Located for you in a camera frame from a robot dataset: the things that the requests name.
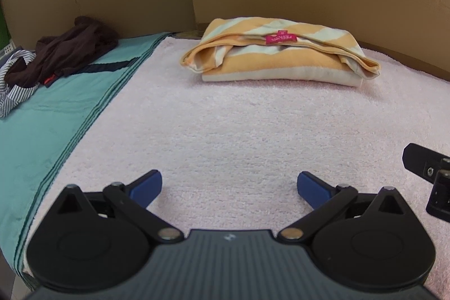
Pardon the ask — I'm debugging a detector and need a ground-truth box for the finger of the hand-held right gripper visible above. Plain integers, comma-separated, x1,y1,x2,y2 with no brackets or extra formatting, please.
402,143,450,185
426,171,450,216

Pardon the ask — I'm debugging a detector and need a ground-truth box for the orange white striped sweater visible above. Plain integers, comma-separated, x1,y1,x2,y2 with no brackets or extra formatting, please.
181,16,381,88

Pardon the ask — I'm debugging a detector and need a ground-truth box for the green shopping bag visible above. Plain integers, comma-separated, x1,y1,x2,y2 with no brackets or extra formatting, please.
0,6,11,48

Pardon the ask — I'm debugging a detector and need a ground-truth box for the pink terry towel blanket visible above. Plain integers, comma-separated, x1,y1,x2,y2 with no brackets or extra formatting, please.
23,36,450,300

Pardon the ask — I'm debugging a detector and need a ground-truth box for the striped white cloth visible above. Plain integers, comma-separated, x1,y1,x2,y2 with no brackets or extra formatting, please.
0,49,40,118

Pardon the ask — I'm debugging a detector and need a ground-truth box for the teal bed sheet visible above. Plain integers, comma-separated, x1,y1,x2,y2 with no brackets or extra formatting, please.
0,32,173,276

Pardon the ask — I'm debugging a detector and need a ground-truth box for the dark brown cloth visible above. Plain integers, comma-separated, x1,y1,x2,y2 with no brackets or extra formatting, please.
5,16,119,88

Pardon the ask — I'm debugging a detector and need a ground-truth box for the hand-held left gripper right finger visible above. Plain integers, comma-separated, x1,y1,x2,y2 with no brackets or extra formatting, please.
278,172,405,244

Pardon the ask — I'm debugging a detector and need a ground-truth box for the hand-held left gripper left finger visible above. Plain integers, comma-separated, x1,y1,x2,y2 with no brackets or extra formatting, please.
52,170,183,244

